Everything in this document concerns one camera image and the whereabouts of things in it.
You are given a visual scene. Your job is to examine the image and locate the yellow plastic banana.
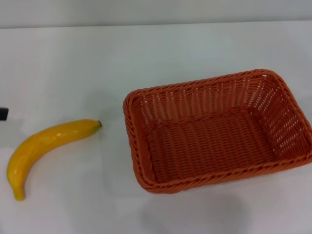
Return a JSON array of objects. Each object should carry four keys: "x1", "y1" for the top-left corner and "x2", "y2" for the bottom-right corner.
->
[{"x1": 6, "y1": 118, "x2": 103, "y2": 201}]

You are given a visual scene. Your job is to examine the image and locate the orange woven plastic basket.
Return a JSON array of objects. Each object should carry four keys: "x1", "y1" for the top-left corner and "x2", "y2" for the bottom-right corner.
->
[{"x1": 123, "y1": 68, "x2": 312, "y2": 195}]

